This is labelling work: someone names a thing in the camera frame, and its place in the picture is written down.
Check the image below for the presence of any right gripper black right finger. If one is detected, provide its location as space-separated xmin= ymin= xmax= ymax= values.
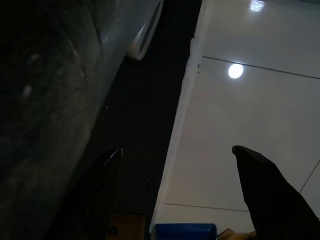
xmin=231 ymin=145 xmax=320 ymax=240

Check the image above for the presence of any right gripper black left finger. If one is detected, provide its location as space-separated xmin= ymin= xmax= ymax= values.
xmin=57 ymin=147 xmax=124 ymax=240

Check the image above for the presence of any tan cardboard piece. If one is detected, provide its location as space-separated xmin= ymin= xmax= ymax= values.
xmin=218 ymin=227 xmax=257 ymax=240

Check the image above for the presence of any blue plastic bin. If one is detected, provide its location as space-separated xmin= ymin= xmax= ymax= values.
xmin=151 ymin=223 xmax=219 ymax=240

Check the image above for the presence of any black floor mat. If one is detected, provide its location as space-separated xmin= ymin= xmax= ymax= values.
xmin=82 ymin=0 xmax=203 ymax=226

